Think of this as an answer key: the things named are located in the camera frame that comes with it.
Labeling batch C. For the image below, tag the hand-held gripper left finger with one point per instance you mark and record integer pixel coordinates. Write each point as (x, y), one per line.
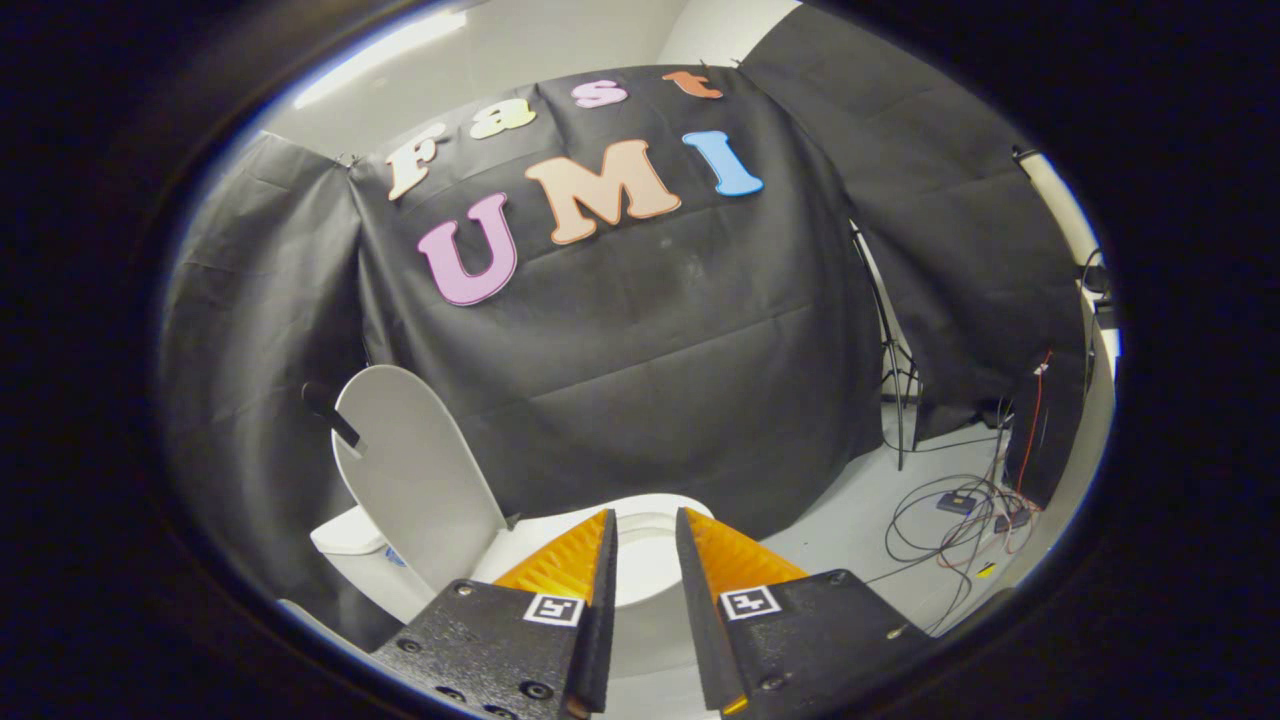
(598, 620)

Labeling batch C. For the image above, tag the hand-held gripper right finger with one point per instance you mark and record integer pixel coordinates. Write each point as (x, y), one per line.
(705, 620)

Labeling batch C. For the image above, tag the white toilet lid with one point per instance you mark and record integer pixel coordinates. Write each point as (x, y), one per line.
(420, 480)

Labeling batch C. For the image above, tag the white toilet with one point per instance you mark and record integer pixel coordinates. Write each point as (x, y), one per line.
(645, 575)

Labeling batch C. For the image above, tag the small black box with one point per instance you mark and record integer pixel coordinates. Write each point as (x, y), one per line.
(956, 503)

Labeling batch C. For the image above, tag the black backdrop cloth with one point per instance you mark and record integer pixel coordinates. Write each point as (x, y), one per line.
(650, 340)

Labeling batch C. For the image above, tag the black tripod stand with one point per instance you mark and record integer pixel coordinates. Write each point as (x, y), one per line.
(893, 360)

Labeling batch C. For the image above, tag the small dark adapter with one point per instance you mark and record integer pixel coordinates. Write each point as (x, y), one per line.
(1011, 520)

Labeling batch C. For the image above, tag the dark upright panel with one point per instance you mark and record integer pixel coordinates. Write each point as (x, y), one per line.
(1055, 440)

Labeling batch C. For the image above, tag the plain black hanging cloth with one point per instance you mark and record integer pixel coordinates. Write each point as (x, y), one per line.
(250, 330)
(930, 200)

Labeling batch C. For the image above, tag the white pole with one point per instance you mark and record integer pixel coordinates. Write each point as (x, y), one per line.
(1055, 195)

